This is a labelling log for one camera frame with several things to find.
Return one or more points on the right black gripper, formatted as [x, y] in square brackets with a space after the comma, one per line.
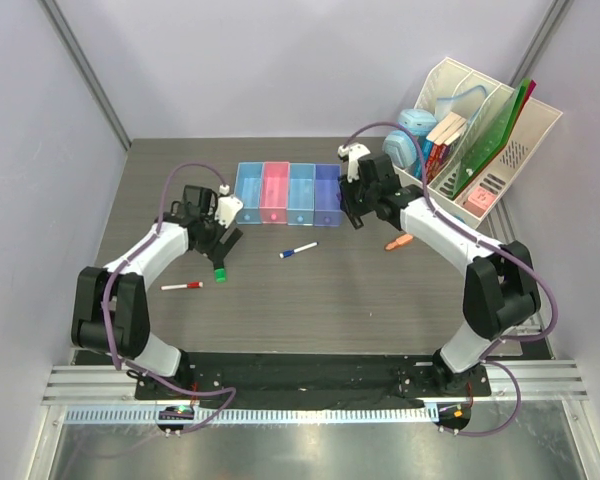
[348, 204]

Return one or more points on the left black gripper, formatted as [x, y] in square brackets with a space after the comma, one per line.
[209, 249]

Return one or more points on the green cap black marker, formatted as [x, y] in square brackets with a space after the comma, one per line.
[220, 275]

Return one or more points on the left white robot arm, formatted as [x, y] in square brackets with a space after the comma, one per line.
[111, 314]

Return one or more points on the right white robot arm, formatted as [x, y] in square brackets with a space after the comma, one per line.
[499, 291]

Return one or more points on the purple bin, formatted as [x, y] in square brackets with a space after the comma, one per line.
[327, 211]

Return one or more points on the red cap white marker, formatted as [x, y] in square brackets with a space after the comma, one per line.
[191, 285]

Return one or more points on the light blue bin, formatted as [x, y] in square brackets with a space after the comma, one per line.
[301, 201]
[248, 187]

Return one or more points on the blue cap white marker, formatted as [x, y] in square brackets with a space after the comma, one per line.
[290, 252]

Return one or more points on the leftmost light blue bin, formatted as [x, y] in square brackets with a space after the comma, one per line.
[248, 187]

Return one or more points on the orange highlighter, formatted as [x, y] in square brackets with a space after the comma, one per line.
[399, 242]

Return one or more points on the lower blue tape dispenser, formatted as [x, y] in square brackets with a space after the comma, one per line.
[401, 149]

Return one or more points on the blue tape dispenser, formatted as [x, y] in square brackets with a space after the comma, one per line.
[401, 149]
[419, 122]

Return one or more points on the pink bin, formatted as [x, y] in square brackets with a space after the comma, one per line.
[274, 192]

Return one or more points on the red blue book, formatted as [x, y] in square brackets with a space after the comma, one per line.
[435, 156]

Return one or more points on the upper blue tape dispenser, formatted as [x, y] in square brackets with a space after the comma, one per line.
[419, 122]

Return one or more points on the tan topped book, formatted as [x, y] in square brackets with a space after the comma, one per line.
[443, 125]

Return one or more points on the pink sticky note pad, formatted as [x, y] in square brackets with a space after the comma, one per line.
[479, 201]

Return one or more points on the white desk file organizer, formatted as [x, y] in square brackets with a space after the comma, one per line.
[450, 77]

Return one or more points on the clear zip bag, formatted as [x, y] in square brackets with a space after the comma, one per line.
[466, 104]

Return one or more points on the green plastic folder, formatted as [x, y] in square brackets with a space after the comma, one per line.
[493, 138]

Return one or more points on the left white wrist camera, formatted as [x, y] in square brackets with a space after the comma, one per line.
[228, 206]

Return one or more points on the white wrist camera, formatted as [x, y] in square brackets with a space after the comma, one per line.
[352, 154]
[228, 206]

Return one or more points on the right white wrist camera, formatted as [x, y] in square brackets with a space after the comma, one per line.
[352, 154]

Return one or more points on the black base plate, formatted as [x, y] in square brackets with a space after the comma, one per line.
[297, 381]

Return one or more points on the aluminium rail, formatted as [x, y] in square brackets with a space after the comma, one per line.
[98, 395]

